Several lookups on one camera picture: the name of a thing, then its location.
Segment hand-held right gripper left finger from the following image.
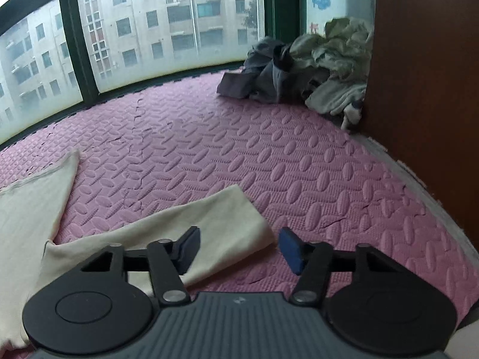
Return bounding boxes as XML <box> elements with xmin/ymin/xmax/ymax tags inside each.
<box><xmin>77</xmin><ymin>225</ymin><xmax>203</xmax><ymax>306</ymax></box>

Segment pink foam floor mat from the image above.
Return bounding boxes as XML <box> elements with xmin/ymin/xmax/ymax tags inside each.
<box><xmin>0</xmin><ymin>68</ymin><xmax>479</xmax><ymax>359</ymax></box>

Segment olive green crumpled garment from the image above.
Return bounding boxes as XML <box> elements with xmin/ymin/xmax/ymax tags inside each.
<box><xmin>290</xmin><ymin>17</ymin><xmax>375</xmax><ymax>85</ymax></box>

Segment brown wooden cabinet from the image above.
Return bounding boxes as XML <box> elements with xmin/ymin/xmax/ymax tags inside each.
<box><xmin>358</xmin><ymin>0</ymin><xmax>479</xmax><ymax>257</ymax></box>

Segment pale grey crumpled garment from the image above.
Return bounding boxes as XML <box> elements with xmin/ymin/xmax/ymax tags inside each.
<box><xmin>304</xmin><ymin>81</ymin><xmax>368</xmax><ymax>130</ymax></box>

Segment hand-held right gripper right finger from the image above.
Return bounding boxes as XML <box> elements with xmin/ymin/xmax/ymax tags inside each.
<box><xmin>278</xmin><ymin>226</ymin><xmax>403</xmax><ymax>306</ymax></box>

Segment cream garment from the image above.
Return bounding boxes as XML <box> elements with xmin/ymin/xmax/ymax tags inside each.
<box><xmin>0</xmin><ymin>149</ymin><xmax>276</xmax><ymax>349</ymax></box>

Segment beige apartment building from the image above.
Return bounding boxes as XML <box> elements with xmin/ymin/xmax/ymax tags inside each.
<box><xmin>0</xmin><ymin>0</ymin><xmax>265</xmax><ymax>130</ymax></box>

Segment green tree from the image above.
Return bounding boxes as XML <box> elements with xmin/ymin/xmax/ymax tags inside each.
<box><xmin>242</xmin><ymin>0</ymin><xmax>265</xmax><ymax>39</ymax></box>

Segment dark green window frame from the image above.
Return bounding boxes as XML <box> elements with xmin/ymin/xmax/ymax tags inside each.
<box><xmin>0</xmin><ymin>0</ymin><xmax>312</xmax><ymax>147</ymax></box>

